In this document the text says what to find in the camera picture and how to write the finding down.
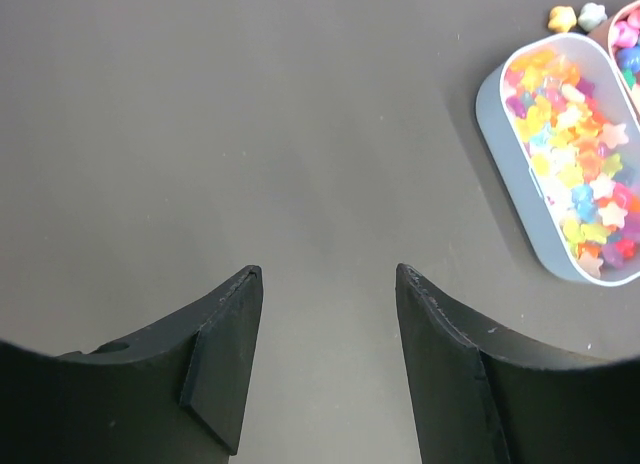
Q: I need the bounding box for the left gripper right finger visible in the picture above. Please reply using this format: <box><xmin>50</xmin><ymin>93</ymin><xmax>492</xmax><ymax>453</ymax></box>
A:
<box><xmin>395</xmin><ymin>264</ymin><xmax>639</xmax><ymax>463</ymax></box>

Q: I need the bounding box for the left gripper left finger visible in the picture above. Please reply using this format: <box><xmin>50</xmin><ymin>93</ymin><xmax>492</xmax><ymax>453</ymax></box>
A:
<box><xmin>1</xmin><ymin>265</ymin><xmax>263</xmax><ymax>463</ymax></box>

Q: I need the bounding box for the blue tray of translucent candies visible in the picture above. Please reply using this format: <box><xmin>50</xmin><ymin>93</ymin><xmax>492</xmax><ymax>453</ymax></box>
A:
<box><xmin>475</xmin><ymin>33</ymin><xmax>639</xmax><ymax>287</ymax></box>

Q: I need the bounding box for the pink tray of opaque candies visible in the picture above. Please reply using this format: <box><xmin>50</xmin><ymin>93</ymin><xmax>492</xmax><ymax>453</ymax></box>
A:
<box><xmin>588</xmin><ymin>0</ymin><xmax>639</xmax><ymax>115</ymax></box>

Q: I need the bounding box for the loose yellow star candy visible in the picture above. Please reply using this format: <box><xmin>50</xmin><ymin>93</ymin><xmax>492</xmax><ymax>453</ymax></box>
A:
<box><xmin>547</xmin><ymin>6</ymin><xmax>577</xmax><ymax>34</ymax></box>

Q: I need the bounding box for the loose green star candy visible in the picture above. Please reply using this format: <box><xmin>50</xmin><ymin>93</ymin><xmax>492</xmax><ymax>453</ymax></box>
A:
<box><xmin>577</xmin><ymin>2</ymin><xmax>608</xmax><ymax>33</ymax></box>

